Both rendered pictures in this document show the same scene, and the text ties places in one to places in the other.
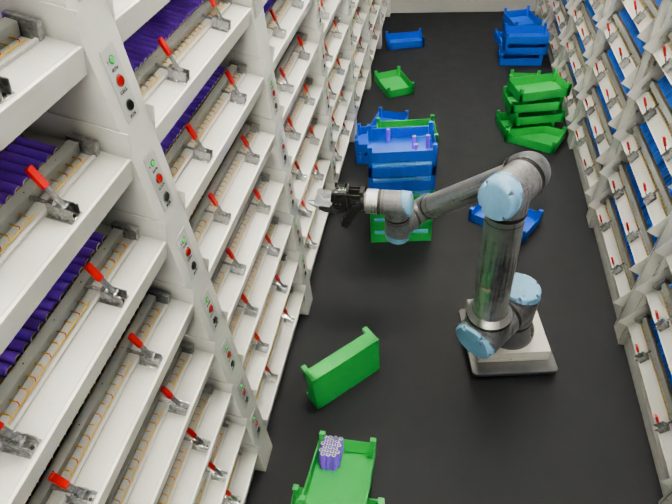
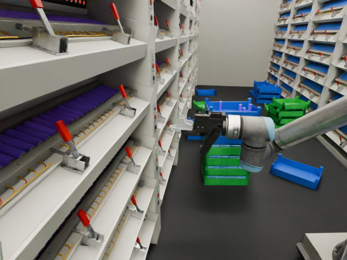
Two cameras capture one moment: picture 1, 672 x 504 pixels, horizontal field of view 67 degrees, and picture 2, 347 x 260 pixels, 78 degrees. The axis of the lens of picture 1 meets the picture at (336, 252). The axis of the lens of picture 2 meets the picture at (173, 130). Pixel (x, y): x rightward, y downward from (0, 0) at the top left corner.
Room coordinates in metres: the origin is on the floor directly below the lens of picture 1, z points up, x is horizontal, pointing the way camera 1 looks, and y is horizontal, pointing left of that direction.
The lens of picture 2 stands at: (0.69, 0.15, 0.96)
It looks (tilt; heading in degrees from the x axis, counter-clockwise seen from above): 24 degrees down; 354
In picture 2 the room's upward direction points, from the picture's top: straight up
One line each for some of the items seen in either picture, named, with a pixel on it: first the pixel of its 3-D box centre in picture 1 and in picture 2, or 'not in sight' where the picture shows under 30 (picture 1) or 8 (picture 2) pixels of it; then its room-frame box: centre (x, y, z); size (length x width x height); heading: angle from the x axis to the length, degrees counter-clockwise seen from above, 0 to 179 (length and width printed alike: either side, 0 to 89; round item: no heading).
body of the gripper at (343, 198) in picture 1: (348, 198); (209, 124); (1.42, -0.06, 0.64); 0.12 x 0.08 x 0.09; 75
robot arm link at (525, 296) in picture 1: (515, 301); not in sight; (1.15, -0.63, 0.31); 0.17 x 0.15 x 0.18; 128
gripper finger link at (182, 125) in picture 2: (318, 200); (180, 124); (1.44, 0.04, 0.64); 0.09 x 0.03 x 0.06; 75
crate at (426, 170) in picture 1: (400, 156); not in sight; (1.94, -0.34, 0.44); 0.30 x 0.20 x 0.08; 84
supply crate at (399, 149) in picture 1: (401, 141); (230, 108); (1.94, -0.34, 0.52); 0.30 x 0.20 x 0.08; 84
